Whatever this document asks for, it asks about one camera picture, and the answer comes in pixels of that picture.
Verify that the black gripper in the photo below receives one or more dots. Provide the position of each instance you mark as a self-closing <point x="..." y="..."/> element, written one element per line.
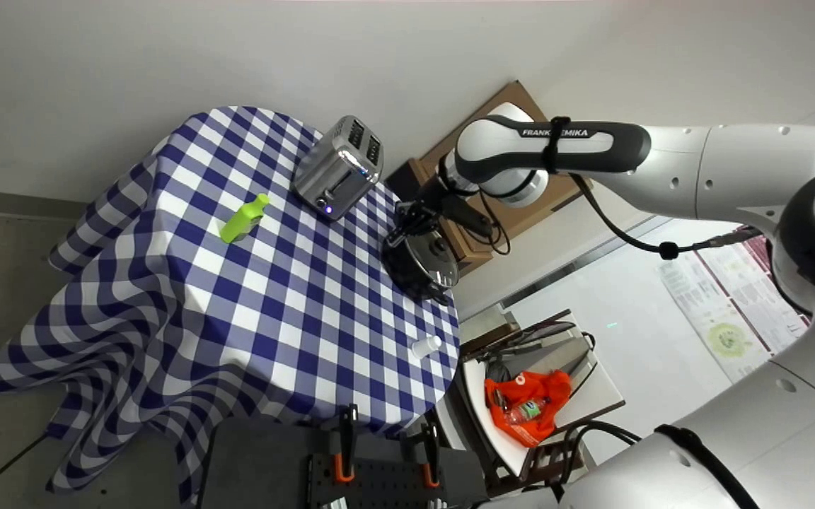
<point x="453" y="205"/>

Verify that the silver two-slot toaster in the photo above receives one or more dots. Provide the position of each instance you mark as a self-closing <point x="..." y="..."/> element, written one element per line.
<point x="339" y="169"/>

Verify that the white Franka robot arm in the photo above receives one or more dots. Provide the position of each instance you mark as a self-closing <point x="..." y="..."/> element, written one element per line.
<point x="708" y="159"/>

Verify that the black pot with steel lid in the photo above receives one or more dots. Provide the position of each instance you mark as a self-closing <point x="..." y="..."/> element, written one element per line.
<point x="422" y="257"/>

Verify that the brown cardboard box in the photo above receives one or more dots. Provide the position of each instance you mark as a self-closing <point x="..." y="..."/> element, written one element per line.
<point x="523" y="200"/>

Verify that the small white object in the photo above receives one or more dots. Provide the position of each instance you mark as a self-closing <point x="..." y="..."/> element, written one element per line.
<point x="422" y="349"/>

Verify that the lime green plastic bottle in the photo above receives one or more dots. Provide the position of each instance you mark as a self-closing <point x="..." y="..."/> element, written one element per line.
<point x="242" y="219"/>

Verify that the blue white checkered tablecloth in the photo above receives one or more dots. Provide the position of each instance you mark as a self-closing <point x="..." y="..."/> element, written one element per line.
<point x="268" y="311"/>

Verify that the black clamp with orange trigger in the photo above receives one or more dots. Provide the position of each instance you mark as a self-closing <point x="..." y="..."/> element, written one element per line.
<point x="344" y="441"/>
<point x="428" y="456"/>

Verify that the black base panel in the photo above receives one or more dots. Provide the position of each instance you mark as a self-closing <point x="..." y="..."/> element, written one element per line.
<point x="381" y="475"/>

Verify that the white poster with green circle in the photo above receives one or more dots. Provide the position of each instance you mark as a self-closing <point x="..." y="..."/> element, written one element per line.
<point x="724" y="321"/>

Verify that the dark red poster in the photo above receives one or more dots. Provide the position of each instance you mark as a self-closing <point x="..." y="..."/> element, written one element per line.
<point x="766" y="253"/>

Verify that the dark metal rack frame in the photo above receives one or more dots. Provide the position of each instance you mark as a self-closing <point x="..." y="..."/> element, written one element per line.
<point x="523" y="339"/>

